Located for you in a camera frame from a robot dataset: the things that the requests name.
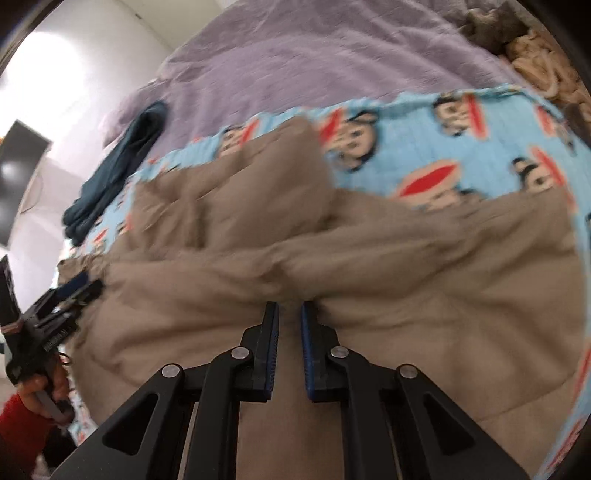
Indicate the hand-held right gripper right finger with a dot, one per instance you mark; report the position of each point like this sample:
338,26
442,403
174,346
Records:
306,350

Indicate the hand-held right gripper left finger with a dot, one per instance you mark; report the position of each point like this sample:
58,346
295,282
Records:
274,350

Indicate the tan puffer jacket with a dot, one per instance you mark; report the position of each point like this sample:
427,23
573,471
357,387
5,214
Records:
369,286

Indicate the monkey print striped blanket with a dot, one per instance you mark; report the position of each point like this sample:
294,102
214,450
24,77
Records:
415,143

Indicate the beige striped cloth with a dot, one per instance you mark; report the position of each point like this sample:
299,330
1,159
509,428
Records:
545,64

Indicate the person's left hand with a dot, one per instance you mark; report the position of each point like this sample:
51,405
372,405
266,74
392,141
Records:
32,391

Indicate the dark teal pants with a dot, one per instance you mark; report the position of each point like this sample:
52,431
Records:
120,166

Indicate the purple fleece blanket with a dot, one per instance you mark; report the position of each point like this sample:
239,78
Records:
300,55

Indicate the brown knit cloth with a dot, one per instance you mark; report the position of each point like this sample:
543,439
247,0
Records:
491,25

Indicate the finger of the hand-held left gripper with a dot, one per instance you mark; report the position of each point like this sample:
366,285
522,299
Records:
85,294
74,284

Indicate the dark flat screen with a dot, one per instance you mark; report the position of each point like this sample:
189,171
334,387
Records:
18,180

